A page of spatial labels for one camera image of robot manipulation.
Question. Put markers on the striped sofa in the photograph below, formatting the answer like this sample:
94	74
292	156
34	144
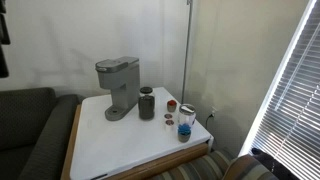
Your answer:
218	165

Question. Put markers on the grey pod coffee machine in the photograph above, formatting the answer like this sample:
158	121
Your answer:
121	77

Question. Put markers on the dark grey armchair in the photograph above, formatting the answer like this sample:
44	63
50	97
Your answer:
35	126

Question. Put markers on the white plastic table board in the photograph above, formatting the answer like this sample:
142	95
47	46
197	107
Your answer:
105	148

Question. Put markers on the clear glass jar silver lid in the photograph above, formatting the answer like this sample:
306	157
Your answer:
187	114

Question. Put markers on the window blinds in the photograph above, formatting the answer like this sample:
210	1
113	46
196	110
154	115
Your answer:
290	126

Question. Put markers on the white coffee pod front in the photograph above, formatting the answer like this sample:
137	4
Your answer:
169	124

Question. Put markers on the dark coffee-filled glass jar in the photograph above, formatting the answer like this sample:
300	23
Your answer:
146	103

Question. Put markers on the white coffee pod near jar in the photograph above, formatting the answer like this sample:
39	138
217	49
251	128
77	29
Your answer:
168	116

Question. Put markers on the red-topped brown coffee pod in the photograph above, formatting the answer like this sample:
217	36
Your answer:
171	105

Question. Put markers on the black object at sofa edge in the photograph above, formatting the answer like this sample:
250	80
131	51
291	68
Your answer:
279	170

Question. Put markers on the metal vertical pole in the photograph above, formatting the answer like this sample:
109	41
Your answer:
190	13

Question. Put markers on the small pot blue plant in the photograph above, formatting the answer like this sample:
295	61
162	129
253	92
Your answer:
184	132

